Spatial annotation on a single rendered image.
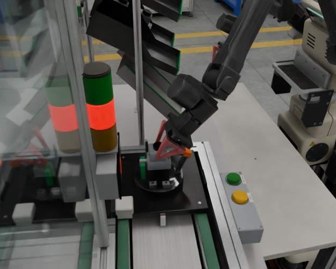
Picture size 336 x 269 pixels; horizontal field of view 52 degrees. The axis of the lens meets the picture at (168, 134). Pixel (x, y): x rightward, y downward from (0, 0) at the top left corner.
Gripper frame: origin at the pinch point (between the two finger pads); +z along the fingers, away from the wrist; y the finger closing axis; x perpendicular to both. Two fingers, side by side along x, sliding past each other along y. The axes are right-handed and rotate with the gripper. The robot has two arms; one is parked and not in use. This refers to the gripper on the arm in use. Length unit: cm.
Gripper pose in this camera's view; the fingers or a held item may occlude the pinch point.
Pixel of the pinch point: (158, 150)
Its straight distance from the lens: 92.5
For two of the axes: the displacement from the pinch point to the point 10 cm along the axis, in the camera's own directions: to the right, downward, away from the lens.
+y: 1.0, 5.9, -8.0
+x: 7.4, 4.9, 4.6
